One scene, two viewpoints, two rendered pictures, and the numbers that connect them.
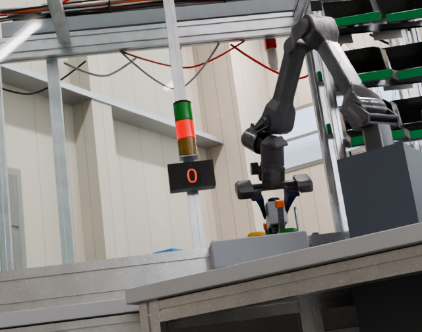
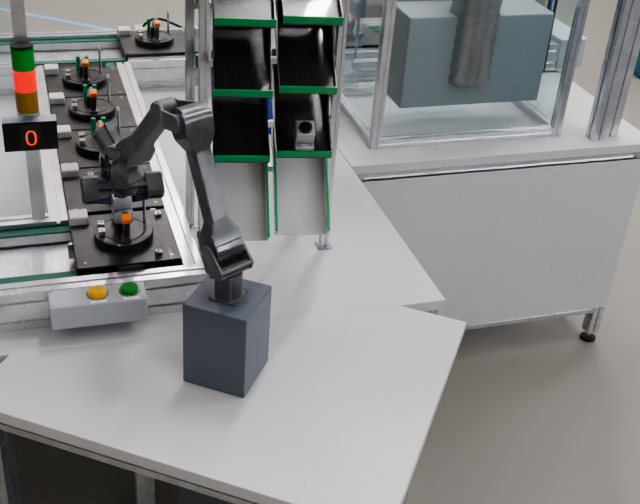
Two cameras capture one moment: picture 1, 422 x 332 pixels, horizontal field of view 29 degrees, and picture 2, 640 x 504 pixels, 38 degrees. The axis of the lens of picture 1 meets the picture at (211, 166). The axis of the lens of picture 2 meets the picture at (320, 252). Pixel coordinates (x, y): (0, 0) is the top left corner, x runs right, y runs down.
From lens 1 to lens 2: 1.54 m
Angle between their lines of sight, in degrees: 50
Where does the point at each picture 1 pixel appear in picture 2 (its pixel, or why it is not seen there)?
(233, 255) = (72, 320)
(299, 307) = not seen: hidden behind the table
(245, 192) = (91, 200)
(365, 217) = (200, 358)
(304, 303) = not seen: hidden behind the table
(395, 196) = (229, 357)
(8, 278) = not seen: outside the picture
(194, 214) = (32, 164)
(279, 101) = (138, 148)
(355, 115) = (209, 266)
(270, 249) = (109, 314)
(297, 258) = (127, 457)
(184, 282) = (22, 424)
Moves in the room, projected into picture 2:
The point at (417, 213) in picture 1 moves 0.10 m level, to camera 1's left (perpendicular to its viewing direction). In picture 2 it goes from (245, 375) to (196, 379)
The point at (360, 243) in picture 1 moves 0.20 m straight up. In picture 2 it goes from (182, 473) to (181, 393)
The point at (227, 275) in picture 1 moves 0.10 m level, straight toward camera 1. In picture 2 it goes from (63, 437) to (62, 474)
